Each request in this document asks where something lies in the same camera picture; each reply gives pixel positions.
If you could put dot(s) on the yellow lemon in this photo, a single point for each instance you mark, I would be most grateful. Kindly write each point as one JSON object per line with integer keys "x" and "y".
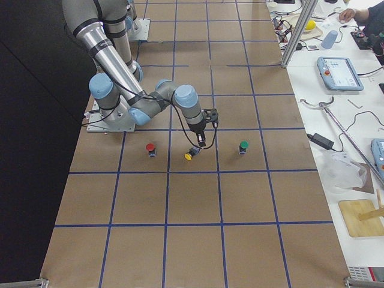
{"x": 310, "y": 25}

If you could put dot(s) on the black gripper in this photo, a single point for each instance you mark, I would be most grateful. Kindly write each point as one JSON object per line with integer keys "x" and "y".
{"x": 196, "y": 128}

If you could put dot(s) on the person's hand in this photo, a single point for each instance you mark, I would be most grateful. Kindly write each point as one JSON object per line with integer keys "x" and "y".
{"x": 347, "y": 15}

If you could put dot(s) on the light blue plastic cup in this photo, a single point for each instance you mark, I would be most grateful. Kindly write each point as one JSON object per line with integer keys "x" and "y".
{"x": 329, "y": 40}

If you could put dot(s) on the wooden cutting board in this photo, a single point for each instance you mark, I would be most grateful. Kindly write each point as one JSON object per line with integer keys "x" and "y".
{"x": 362, "y": 219}

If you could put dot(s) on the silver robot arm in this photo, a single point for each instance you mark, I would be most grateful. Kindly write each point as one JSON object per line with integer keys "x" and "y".
{"x": 132, "y": 23}
{"x": 102, "y": 28}

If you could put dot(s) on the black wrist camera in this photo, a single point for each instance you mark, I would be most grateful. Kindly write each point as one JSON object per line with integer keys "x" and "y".
{"x": 211, "y": 116}

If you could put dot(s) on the black power adapter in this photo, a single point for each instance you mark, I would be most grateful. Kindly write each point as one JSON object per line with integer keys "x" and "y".
{"x": 322, "y": 141}

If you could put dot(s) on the clear plastic bag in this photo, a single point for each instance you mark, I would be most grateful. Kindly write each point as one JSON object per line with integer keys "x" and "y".
{"x": 339, "y": 170}

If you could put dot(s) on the blue teach pendant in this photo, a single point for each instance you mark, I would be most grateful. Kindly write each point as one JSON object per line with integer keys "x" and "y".
{"x": 378, "y": 154}
{"x": 338, "y": 74}

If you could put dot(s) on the green push button switch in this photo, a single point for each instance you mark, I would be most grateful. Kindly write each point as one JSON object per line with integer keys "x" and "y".
{"x": 243, "y": 146}

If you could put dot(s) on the aluminium frame post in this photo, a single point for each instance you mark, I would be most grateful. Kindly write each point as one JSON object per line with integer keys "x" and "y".
{"x": 307, "y": 10}

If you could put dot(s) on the metal grabber stick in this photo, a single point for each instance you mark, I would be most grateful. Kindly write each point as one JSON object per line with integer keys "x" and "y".
{"x": 325, "y": 106}

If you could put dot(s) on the red push button switch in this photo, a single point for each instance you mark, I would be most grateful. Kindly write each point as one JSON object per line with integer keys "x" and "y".
{"x": 151, "y": 149}

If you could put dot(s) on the black electronics board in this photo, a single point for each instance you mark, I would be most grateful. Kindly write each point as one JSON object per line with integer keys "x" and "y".
{"x": 363, "y": 42}

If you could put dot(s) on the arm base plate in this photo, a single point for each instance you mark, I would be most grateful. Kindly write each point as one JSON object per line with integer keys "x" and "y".
{"x": 143, "y": 34}
{"x": 118, "y": 121}

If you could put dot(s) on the yellow push button switch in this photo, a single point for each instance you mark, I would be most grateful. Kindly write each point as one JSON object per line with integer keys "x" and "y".
{"x": 193, "y": 151}

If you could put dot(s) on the beige tray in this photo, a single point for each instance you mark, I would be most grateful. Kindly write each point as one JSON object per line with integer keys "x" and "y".
{"x": 307, "y": 33}

